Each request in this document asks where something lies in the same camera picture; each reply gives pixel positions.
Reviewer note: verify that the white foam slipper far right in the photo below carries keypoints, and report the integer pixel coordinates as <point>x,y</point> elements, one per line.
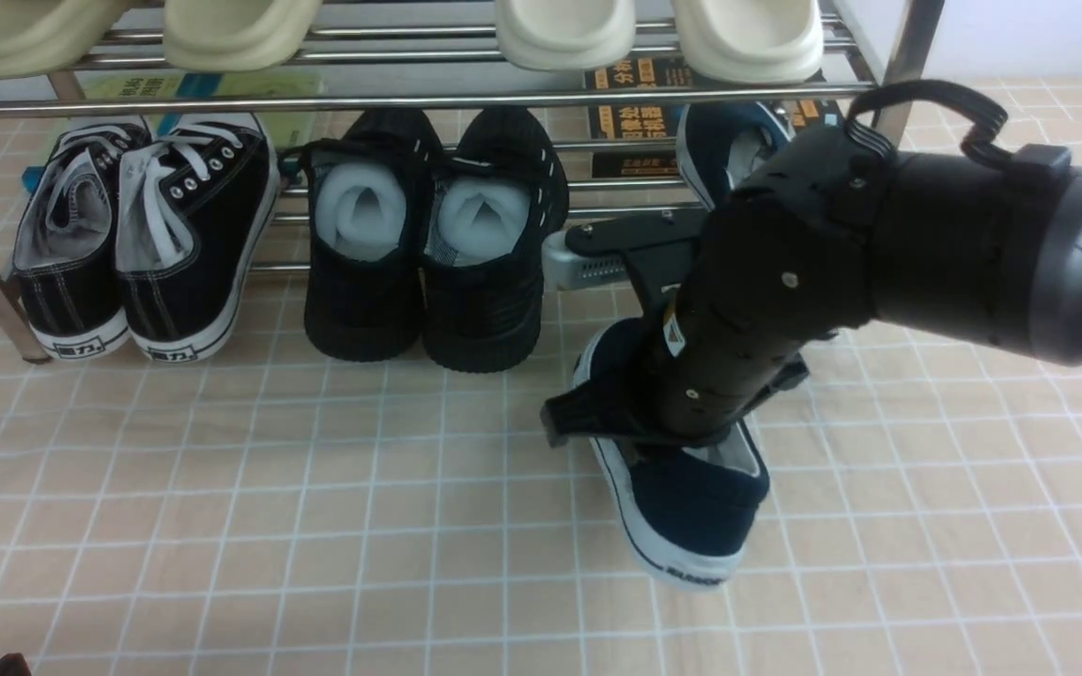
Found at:
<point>751,42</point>

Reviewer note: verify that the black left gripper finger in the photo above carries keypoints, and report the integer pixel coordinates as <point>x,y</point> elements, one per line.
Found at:
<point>14,664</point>

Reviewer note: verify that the black knit shoe right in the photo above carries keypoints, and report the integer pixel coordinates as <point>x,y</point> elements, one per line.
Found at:
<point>498,195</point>

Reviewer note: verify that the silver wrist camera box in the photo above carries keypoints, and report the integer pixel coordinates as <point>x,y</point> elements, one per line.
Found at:
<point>567,268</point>

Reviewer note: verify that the stainless steel shoe rack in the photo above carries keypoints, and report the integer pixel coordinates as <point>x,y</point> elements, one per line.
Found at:
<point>918,23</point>

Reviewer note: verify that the black knit shoe left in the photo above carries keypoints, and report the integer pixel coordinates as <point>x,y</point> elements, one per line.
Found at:
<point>370,198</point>

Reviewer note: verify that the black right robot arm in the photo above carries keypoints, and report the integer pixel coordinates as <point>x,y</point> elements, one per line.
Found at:
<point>980,254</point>

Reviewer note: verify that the black lace-up sneaker far left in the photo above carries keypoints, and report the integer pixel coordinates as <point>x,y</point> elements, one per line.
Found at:
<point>64,250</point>

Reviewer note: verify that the black knit shoe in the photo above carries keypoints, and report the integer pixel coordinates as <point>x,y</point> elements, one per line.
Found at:
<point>498,195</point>
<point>370,198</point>

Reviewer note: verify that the cream foam slipper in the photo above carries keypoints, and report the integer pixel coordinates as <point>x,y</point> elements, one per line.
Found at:
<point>38,37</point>
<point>234,36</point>

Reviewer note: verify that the cream foam slipper far left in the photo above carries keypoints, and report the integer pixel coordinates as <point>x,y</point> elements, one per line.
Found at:
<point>38,37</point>

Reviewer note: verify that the black book yellow text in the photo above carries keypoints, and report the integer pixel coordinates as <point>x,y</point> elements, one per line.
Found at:
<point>659,122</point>

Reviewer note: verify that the white foam slipper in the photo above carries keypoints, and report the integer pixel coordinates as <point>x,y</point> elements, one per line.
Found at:
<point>564,35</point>
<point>751,42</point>

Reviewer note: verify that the checkered beige tablecloth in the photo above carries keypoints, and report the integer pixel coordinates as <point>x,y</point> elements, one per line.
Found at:
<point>271,512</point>

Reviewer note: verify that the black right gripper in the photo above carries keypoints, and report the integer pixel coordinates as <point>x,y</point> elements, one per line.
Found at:
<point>759,277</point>

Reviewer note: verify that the black lace-up sneaker white laces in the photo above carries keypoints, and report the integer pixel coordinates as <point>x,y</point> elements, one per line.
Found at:
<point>192,207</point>

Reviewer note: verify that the navy slip-on shoe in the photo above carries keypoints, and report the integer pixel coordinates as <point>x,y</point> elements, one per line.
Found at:
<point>688,511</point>
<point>719,144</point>

